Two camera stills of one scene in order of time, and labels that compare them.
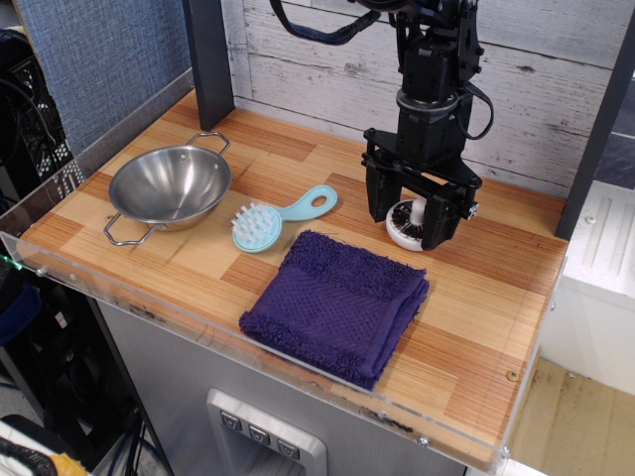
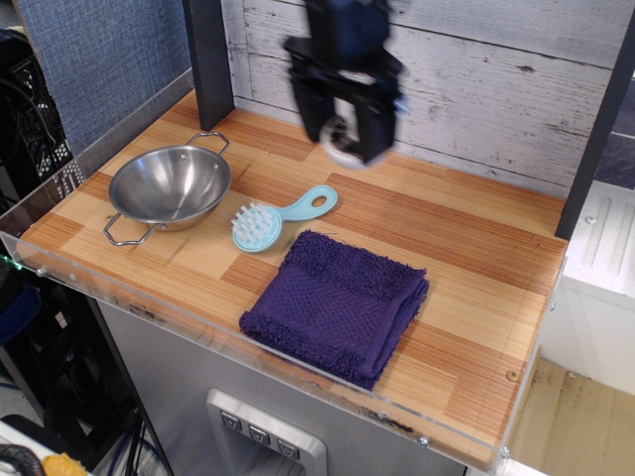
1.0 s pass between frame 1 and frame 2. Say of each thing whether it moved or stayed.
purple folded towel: stayed
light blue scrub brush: stayed
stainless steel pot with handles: stayed
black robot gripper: moved
